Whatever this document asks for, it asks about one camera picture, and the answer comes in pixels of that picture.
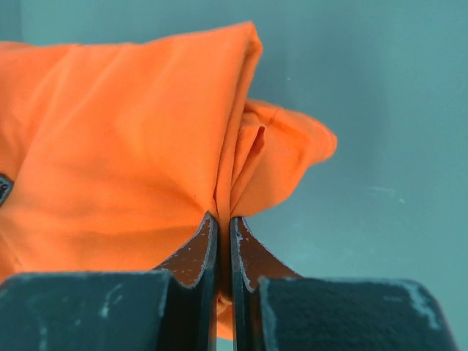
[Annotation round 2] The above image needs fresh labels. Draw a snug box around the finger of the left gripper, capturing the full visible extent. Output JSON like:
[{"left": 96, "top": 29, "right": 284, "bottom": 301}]
[{"left": 0, "top": 173, "right": 14, "bottom": 206}]

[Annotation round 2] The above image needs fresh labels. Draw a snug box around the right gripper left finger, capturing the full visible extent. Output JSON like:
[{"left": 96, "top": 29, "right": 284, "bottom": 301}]
[{"left": 1, "top": 214, "right": 219, "bottom": 350}]

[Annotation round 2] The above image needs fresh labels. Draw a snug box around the orange t-shirt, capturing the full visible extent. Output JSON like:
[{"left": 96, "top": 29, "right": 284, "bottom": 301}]
[{"left": 1, "top": 22, "right": 337, "bottom": 339}]

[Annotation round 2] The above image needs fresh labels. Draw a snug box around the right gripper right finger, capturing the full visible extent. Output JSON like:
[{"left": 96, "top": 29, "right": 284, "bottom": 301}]
[{"left": 230, "top": 217, "right": 458, "bottom": 351}]

